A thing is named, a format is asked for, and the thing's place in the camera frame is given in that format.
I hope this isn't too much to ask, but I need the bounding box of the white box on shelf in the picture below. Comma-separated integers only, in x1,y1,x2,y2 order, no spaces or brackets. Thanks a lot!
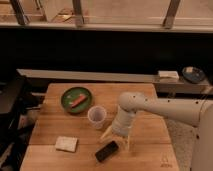
158,71,179,80

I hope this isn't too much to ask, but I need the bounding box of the white sponge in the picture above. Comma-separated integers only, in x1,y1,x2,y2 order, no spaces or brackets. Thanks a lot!
55,136,78,152

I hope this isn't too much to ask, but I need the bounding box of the orange carrot piece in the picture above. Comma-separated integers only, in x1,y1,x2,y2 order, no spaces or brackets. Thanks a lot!
71,94,87,108

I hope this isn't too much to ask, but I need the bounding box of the black eraser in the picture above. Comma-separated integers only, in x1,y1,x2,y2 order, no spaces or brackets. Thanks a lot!
95,141,119,162

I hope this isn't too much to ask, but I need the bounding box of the clear plastic cup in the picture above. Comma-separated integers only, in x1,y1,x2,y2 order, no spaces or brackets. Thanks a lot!
87,106,107,129

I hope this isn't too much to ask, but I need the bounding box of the grey metal shelf rail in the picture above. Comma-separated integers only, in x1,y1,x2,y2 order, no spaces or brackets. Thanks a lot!
18,69,213,95

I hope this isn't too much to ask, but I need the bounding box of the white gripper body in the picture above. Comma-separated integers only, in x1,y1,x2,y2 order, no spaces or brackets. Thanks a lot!
112,108,136,137

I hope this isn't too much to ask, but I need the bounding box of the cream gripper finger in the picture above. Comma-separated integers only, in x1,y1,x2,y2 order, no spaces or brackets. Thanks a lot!
122,136,130,151
100,125,112,140

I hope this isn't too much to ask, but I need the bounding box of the green plate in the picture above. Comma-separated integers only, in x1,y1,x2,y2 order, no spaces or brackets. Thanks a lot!
61,87,93,114

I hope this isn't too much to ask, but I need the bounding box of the black equipment at left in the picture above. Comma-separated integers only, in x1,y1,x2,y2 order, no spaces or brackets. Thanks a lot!
0,76,39,171

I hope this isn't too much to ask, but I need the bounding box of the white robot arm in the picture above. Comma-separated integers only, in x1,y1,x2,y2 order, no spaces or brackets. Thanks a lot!
101,92,213,171

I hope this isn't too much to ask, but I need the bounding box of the dark blue plate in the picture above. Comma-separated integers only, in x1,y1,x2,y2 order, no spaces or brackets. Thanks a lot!
182,67,205,84

